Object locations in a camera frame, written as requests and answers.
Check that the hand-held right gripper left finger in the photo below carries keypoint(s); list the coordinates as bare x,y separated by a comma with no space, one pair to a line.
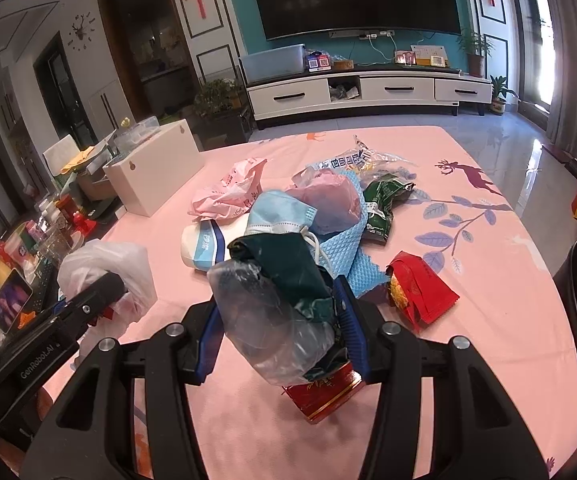
208,345

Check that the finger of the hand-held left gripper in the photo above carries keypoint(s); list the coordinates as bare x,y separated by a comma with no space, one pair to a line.
98,295

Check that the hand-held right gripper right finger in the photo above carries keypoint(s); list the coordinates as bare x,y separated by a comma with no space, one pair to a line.
351,320

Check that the white plastic bag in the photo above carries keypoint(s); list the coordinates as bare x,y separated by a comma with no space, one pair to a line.
118,260

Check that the clear plastic bag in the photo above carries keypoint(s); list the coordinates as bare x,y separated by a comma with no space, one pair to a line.
263,325

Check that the blue textured cloth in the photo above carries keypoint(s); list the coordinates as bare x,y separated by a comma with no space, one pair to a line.
353,255

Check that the red printed box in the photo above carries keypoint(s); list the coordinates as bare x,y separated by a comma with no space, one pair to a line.
318,395

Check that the dark green wrapper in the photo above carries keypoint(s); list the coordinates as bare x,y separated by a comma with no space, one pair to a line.
278,265

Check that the pink plastic bag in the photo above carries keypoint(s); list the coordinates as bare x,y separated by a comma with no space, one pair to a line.
333,200

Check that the smartphone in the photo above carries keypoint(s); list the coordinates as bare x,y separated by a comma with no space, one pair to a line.
11,300

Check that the red snack packet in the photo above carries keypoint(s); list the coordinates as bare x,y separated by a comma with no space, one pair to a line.
418,285

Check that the white blue paper cup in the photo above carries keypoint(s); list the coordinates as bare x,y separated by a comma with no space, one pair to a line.
203,247

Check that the green snack packet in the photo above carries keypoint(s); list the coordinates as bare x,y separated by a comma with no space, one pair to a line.
378,210

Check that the blue face mask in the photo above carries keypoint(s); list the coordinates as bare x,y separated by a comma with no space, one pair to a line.
278,212

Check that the pink printed tablecloth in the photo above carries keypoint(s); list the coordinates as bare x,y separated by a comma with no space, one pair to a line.
468,260

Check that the white box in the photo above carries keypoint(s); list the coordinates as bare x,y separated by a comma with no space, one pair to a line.
153,170

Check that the white chair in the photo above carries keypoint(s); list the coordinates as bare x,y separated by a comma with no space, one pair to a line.
61,152

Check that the pink crumpled wrapper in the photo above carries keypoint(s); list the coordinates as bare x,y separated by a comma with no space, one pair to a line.
228,190

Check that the clear printed bread wrapper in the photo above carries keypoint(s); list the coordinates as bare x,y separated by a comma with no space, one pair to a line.
358,157

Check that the clear plastic container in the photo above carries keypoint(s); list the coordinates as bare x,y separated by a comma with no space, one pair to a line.
136,132

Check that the dried plant on stand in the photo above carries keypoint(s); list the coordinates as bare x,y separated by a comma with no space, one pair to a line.
216,97

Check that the white television cabinet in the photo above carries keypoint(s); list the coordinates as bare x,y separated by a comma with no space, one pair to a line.
398,87

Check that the small wooden box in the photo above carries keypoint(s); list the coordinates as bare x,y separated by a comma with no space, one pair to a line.
342,64

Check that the small potted plant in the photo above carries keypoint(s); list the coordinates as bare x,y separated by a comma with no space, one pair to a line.
498,97

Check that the clear storage bin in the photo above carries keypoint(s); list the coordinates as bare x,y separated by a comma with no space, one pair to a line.
273,62

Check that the desk calendar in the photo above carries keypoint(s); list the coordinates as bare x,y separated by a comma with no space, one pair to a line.
428,55

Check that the tall potted plant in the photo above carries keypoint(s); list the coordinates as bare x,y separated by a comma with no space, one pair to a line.
476,55

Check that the deer wall clock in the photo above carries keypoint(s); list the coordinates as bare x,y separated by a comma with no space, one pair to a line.
81,30

